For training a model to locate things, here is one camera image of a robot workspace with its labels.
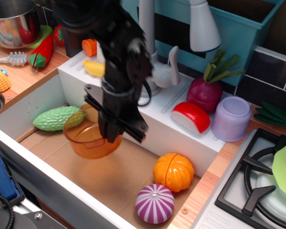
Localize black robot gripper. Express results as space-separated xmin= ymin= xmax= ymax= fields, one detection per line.
xmin=84 ymin=60 xmax=148 ymax=143

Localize orange transparent toy pot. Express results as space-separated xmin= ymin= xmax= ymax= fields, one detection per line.
xmin=63 ymin=104 xmax=123 ymax=159

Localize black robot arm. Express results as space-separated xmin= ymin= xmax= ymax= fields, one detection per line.
xmin=51 ymin=0 xmax=153 ymax=143

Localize white toy sink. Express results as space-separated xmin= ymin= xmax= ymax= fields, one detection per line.
xmin=0 ymin=48 xmax=224 ymax=229

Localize silver metal pot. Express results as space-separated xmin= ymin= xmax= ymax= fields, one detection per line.
xmin=0 ymin=0 xmax=41 ymax=49

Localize green toy bitter gourd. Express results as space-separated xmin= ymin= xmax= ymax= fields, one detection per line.
xmin=32 ymin=106 xmax=87 ymax=131

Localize yellow toy banana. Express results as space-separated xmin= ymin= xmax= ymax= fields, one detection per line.
xmin=82 ymin=59 xmax=105 ymax=77

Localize white salt shaker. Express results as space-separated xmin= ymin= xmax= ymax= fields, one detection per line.
xmin=97 ymin=42 xmax=105 ymax=64

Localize orange toy pumpkin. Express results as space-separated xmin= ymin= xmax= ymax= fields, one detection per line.
xmin=153 ymin=153 xmax=194 ymax=192

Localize red white toy cheese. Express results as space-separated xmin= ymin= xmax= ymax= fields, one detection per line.
xmin=171 ymin=102 xmax=211 ymax=135

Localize orange toy carrot piece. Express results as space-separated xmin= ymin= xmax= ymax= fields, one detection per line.
xmin=82 ymin=39 xmax=97 ymax=57

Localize purple white toy onion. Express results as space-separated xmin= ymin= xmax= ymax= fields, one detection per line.
xmin=135 ymin=184 xmax=174 ymax=224

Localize red toy chili pepper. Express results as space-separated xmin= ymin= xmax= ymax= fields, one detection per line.
xmin=29 ymin=34 xmax=54 ymax=68

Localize dark red toy radish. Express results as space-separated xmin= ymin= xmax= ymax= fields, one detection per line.
xmin=186 ymin=50 xmax=245 ymax=114

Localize red toy tomato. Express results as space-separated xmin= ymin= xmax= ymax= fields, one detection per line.
xmin=53 ymin=25 xmax=65 ymax=46

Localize white pasta spoon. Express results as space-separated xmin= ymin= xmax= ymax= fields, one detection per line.
xmin=0 ymin=52 xmax=29 ymax=66

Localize blue clamp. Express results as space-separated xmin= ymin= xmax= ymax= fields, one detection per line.
xmin=0 ymin=156 xmax=25 ymax=206

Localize lilac plastic cup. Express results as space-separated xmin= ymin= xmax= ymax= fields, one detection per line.
xmin=211 ymin=96 xmax=251 ymax=142

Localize grey toy faucet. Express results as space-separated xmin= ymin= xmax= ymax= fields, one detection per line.
xmin=131 ymin=0 xmax=222 ymax=98

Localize black stove grate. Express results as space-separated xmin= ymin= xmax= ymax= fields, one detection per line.
xmin=214 ymin=129 xmax=286 ymax=229

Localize dark green felt leaves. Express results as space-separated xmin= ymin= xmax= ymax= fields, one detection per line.
xmin=254 ymin=101 xmax=286 ymax=126

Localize teal plastic bin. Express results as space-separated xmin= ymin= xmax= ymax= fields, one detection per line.
xmin=119 ymin=0 xmax=286 ymax=87

